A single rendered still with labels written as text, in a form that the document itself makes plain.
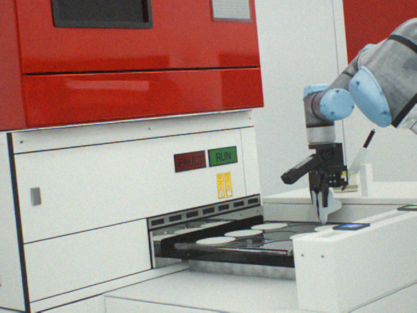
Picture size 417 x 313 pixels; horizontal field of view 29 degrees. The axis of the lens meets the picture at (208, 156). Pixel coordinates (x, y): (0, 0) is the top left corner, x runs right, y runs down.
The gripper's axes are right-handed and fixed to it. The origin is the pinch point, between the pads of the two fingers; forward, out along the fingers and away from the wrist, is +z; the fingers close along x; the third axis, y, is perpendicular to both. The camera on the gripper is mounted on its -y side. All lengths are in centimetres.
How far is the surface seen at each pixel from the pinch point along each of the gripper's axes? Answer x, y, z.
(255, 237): -3.2, -19.6, 1.6
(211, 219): 14.1, -25.4, -1.9
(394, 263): -44.4, -4.1, 4.1
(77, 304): -8, -66, 11
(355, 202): -1.4, 9.8, -3.7
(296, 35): 269, 115, -74
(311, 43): 276, 128, -69
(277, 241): -12.6, -17.4, 1.7
